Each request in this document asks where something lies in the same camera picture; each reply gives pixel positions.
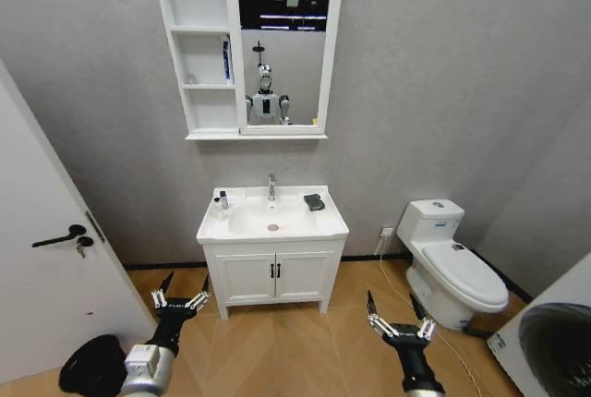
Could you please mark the blue white toothpaste tube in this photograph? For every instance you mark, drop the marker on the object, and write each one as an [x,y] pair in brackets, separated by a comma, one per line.
[226,62]

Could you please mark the white wall outlet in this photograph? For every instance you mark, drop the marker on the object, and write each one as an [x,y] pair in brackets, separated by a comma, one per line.
[387,232]

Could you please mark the door lock with key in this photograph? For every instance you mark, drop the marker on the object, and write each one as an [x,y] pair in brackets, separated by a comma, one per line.
[84,243]

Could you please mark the cabinet mirror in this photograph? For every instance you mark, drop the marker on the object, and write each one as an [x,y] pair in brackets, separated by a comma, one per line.
[295,64]

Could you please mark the white door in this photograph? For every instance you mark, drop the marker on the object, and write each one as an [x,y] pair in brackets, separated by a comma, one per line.
[41,277]

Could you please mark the white toilet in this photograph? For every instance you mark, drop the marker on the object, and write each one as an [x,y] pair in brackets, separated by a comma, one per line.
[457,272]

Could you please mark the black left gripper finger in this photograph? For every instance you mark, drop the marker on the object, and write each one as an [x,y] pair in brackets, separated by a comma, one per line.
[162,291]
[201,296]

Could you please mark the dark folded towel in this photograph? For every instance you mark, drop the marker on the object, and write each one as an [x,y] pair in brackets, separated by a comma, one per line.
[314,202]

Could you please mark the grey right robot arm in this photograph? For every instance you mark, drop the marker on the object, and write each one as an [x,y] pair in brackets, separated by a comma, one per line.
[425,392]

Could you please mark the chrome faucet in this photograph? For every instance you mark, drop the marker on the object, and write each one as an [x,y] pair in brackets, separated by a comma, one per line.
[271,187]

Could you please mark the small clear black-capped bottle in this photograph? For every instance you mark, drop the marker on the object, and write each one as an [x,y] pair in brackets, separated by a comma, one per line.
[224,201]

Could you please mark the white wall cabinet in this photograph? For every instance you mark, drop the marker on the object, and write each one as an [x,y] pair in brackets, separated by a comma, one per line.
[198,0]

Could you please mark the white washing machine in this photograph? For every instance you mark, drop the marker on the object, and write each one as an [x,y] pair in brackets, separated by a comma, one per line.
[549,337]

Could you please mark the metal door latch plate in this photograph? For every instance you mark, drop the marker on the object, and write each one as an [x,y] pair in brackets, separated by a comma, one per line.
[95,227]

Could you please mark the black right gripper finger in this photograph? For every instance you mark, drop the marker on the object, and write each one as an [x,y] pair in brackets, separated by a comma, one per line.
[425,325]
[376,318]

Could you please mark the white vanity cabinet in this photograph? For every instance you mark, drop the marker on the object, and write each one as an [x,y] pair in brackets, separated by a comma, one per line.
[274,277]

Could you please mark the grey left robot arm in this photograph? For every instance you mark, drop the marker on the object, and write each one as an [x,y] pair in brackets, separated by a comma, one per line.
[143,374]

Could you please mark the round metal basin drain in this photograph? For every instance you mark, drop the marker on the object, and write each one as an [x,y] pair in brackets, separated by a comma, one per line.
[273,227]

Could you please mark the white ceramic washbasin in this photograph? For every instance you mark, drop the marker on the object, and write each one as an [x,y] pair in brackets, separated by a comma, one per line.
[272,217]

